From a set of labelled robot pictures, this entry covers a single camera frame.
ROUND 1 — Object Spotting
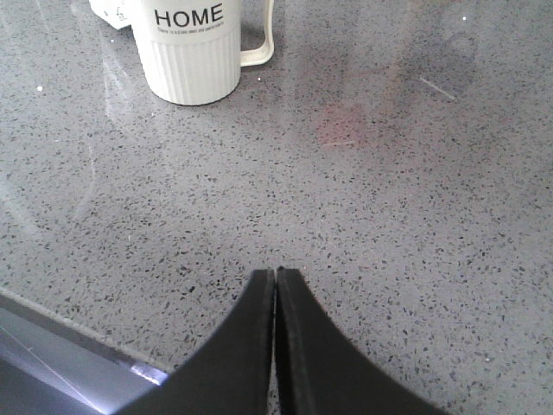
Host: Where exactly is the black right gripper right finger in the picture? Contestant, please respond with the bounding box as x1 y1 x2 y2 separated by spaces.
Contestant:
275 268 440 414

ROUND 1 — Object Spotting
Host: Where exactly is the blue white milk carton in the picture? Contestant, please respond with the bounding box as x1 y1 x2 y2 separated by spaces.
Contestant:
89 0 131 29

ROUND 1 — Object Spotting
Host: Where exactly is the white HOME mug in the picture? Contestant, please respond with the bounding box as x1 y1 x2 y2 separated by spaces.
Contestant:
130 1 275 105

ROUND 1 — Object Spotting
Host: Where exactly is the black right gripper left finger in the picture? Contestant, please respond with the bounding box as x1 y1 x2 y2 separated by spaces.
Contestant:
118 270 276 414

